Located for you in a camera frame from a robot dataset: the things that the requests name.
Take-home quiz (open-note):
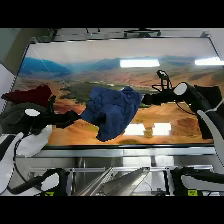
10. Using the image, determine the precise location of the silver frame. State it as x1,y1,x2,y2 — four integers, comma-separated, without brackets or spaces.
13,145,224,197

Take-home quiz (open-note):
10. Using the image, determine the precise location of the black garment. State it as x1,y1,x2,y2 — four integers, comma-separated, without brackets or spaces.
193,84,223,108

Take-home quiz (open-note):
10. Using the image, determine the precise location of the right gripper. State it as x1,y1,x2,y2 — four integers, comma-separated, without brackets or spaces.
141,91,176,106

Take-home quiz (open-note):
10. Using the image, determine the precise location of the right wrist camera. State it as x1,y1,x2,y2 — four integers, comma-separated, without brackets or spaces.
151,69,174,93

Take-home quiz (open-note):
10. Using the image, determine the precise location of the blue shirt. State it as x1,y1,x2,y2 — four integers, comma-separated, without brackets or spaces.
80,85,145,143

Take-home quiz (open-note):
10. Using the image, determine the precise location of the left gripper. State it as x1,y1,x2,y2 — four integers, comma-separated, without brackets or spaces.
55,110,82,130

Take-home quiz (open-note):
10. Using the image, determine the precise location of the red garment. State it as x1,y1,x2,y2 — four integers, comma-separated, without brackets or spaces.
1,84,54,108

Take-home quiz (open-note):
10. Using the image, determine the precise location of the black cable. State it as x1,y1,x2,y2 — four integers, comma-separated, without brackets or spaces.
11,138,32,185

